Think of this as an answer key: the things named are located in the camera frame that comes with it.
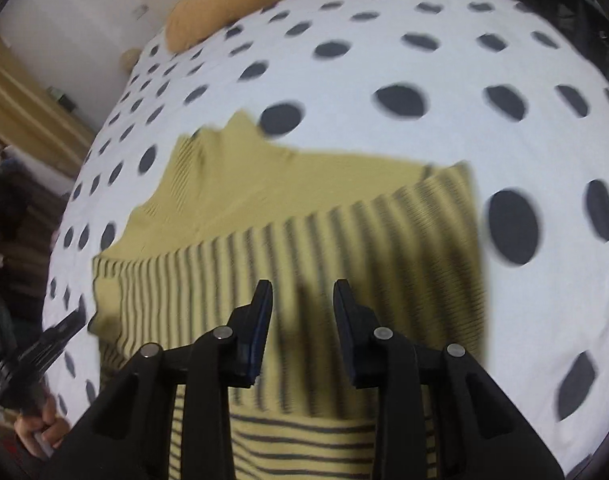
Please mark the person's left hand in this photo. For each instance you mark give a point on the person's left hand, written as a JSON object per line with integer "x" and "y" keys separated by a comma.
{"x": 39, "y": 430}

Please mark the white polka dot bed cover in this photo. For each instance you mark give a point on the white polka dot bed cover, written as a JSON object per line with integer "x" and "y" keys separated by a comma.
{"x": 434, "y": 60}

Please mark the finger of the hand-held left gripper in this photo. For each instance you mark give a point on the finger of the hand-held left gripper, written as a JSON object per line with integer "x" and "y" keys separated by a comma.
{"x": 64, "y": 327}

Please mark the dark object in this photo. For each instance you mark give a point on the dark object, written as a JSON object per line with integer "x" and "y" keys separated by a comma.
{"x": 559, "y": 5}

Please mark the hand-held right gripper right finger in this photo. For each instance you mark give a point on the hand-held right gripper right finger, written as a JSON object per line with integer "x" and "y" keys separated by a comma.
{"x": 345, "y": 332}

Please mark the orange pillow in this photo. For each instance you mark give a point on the orange pillow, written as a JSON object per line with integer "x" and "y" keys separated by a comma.
{"x": 234, "y": 0}

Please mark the yellow striped knit sweater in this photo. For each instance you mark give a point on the yellow striped knit sweater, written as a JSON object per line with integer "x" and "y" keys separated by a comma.
{"x": 334, "y": 210}

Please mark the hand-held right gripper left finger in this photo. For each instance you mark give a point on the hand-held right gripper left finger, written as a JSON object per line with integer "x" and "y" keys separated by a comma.
{"x": 261, "y": 332}

